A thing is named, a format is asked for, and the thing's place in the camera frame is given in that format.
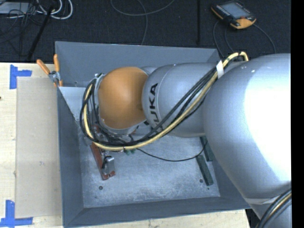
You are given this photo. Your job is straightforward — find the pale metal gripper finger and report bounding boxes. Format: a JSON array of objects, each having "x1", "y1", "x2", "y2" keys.
[{"x1": 105, "y1": 156, "x2": 116, "y2": 177}]

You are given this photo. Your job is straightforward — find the red-brown flat block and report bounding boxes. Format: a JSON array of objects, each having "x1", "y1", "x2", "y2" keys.
[{"x1": 89, "y1": 142, "x2": 116, "y2": 181}]

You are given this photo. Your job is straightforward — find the grey metal bin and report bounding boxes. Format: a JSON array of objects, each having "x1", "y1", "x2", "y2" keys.
[{"x1": 55, "y1": 41, "x2": 253, "y2": 228}]

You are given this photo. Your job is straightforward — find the pale cardboard board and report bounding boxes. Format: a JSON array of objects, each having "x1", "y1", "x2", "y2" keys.
[{"x1": 14, "y1": 76, "x2": 63, "y2": 219}]

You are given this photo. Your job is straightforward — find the dark green flat block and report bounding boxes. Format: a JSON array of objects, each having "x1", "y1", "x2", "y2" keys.
[
  {"x1": 195, "y1": 154, "x2": 215, "y2": 186},
  {"x1": 199, "y1": 136, "x2": 215, "y2": 162}
]

